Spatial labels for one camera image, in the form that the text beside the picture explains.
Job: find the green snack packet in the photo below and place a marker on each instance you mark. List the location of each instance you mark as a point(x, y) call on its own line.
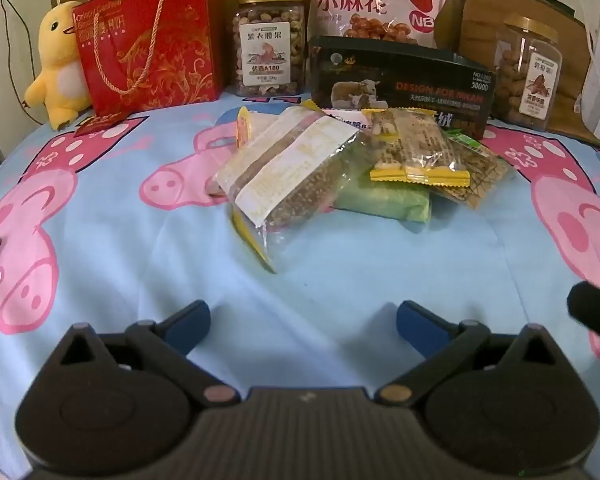
point(385, 202)

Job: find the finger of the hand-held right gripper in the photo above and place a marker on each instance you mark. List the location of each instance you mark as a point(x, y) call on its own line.
point(590, 307)

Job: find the yellow plush duck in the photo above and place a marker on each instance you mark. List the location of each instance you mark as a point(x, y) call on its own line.
point(55, 60)

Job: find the brown cushion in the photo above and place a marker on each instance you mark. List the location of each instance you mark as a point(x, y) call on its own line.
point(485, 15)

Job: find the pig print blue blanket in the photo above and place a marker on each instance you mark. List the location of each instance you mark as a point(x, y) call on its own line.
point(130, 260)

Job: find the yellow edged nut bar packet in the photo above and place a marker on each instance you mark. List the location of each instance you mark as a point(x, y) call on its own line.
point(437, 155)
point(387, 150)

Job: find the red gift bag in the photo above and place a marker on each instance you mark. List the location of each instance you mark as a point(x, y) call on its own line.
point(150, 45)

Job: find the brown packet with green edge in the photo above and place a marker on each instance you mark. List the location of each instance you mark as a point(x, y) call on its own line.
point(485, 175)

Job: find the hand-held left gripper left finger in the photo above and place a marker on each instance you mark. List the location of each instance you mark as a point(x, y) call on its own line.
point(192, 315)

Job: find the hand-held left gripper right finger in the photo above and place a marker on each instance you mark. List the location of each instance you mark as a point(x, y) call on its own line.
point(420, 322)

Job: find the white printed snack packet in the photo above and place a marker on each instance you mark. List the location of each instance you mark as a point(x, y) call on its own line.
point(347, 117)

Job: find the nut jar with gold lid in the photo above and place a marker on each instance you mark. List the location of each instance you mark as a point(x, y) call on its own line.
point(527, 75)
point(270, 45)

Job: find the red paper tag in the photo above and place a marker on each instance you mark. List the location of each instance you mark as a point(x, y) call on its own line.
point(99, 125)

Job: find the clear sesame snack packet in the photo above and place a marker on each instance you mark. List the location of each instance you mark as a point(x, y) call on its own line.
point(290, 175)

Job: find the black cardboard box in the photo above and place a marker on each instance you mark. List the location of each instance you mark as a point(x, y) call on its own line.
point(405, 80)

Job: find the long yellow snack packet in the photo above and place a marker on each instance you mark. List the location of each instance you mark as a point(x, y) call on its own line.
point(257, 247)

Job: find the pink snack bag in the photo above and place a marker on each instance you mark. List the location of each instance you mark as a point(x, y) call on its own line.
point(375, 0)

